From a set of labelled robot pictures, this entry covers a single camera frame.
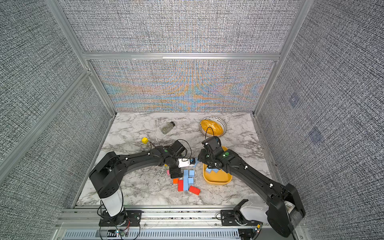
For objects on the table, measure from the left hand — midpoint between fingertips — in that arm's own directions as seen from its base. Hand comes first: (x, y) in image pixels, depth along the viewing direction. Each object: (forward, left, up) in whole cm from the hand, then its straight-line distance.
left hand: (183, 166), depth 88 cm
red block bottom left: (-10, +2, -2) cm, 11 cm away
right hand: (+2, -10, +11) cm, 15 cm away
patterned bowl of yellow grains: (+28, -26, +2) cm, 38 cm away
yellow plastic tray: (-7, -22, -2) cm, 24 cm away
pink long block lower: (-3, +9, -2) cm, 9 cm away
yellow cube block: (+20, +26, -1) cm, 33 cm away
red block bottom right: (-13, -6, -3) cm, 15 cm away
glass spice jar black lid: (+29, +11, 0) cm, 31 cm away
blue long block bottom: (-8, -2, -1) cm, 8 cm away
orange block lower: (-8, +4, -1) cm, 9 cm away
